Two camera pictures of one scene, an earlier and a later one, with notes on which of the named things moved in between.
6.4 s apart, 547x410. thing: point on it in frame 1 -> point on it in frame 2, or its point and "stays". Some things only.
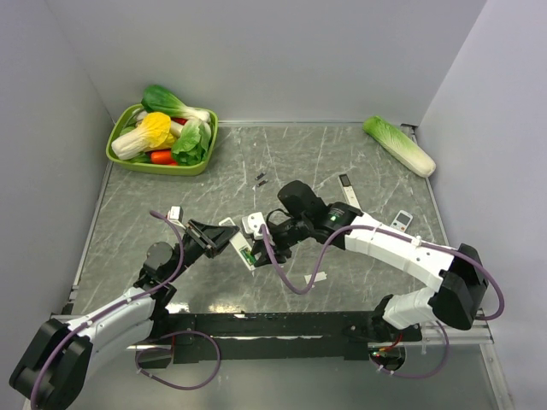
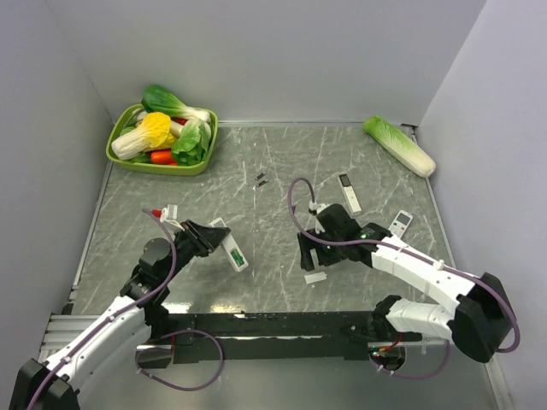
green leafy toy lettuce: x=192 y=143 stays
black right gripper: x=279 y=250 -> x=308 y=243
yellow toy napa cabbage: x=155 y=132 stays
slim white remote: x=348 y=190 stays
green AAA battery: x=248 y=255 -> x=236 y=256
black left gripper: x=210 y=238 stays
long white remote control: x=226 y=222 -> x=231 y=247
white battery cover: x=319 y=277 stays
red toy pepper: x=179 y=120 stays
